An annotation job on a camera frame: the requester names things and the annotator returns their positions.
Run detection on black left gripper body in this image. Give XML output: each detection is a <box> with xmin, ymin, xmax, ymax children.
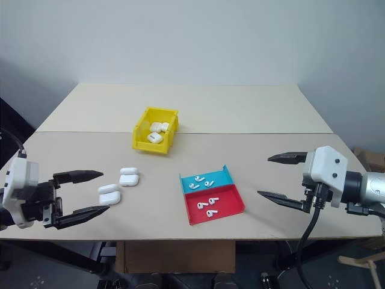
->
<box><xmin>17</xmin><ymin>179</ymin><xmax>64</xmax><ymax>229</ymax></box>

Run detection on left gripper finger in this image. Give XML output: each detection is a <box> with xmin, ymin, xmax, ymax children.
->
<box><xmin>53</xmin><ymin>170</ymin><xmax>105</xmax><ymax>189</ymax></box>
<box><xmin>55</xmin><ymin>205</ymin><xmax>111</xmax><ymax>229</ymax></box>

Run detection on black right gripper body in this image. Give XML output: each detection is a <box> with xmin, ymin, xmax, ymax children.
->
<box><xmin>300</xmin><ymin>181</ymin><xmax>334</xmax><ymax>214</ymax></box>

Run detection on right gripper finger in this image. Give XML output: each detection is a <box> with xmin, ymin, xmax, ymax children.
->
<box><xmin>267</xmin><ymin>151</ymin><xmax>308</xmax><ymax>166</ymax></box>
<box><xmin>257</xmin><ymin>190</ymin><xmax>304</xmax><ymax>212</ymax></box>

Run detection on yellow plastic tray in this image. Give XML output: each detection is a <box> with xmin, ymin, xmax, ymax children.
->
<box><xmin>132</xmin><ymin>106</ymin><xmax>180</xmax><ymax>158</ymax></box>

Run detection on white earbud cases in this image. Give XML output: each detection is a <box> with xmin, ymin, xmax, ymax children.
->
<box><xmin>146</xmin><ymin>132</ymin><xmax>164</xmax><ymax>145</ymax></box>

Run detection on brown cardboard box under table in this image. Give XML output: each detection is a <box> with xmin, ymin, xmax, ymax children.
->
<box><xmin>116</xmin><ymin>240</ymin><xmax>236</xmax><ymax>275</ymax></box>

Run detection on white earbud on table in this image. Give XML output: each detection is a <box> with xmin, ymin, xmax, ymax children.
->
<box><xmin>119</xmin><ymin>167</ymin><xmax>140</xmax><ymax>187</ymax></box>

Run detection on red shallow tray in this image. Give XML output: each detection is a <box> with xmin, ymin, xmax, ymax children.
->
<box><xmin>183</xmin><ymin>184</ymin><xmax>246</xmax><ymax>226</ymax></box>

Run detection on blue shallow tray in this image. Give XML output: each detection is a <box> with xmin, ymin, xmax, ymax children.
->
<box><xmin>179</xmin><ymin>164</ymin><xmax>236</xmax><ymax>194</ymax></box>

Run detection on dark rounded shape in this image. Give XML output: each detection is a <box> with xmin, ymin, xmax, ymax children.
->
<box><xmin>214</xmin><ymin>271</ymin><xmax>235</xmax><ymax>289</ymax></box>
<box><xmin>143</xmin><ymin>272</ymin><xmax>165</xmax><ymax>289</ymax></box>

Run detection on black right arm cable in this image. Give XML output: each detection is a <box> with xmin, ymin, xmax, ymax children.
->
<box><xmin>296</xmin><ymin>182</ymin><xmax>330</xmax><ymax>289</ymax></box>

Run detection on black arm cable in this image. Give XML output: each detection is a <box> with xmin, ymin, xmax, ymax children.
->
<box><xmin>296</xmin><ymin>182</ymin><xmax>330</xmax><ymax>289</ymax></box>
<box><xmin>0</xmin><ymin>129</ymin><xmax>28</xmax><ymax>160</ymax></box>

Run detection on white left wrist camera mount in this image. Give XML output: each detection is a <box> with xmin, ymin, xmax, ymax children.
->
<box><xmin>2</xmin><ymin>156</ymin><xmax>40</xmax><ymax>228</ymax></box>

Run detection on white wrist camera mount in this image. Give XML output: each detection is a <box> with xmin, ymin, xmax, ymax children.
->
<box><xmin>301</xmin><ymin>146</ymin><xmax>350</xmax><ymax>209</ymax></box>
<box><xmin>2</xmin><ymin>156</ymin><xmax>40</xmax><ymax>228</ymax></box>

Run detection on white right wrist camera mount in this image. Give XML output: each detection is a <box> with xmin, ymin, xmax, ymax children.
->
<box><xmin>301</xmin><ymin>146</ymin><xmax>350</xmax><ymax>209</ymax></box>

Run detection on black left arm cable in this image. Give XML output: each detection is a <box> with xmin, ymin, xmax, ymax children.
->
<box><xmin>0</xmin><ymin>129</ymin><xmax>28</xmax><ymax>160</ymax></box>

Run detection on light wooden frame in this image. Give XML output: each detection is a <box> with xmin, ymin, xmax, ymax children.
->
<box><xmin>337</xmin><ymin>248</ymin><xmax>385</xmax><ymax>287</ymax></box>

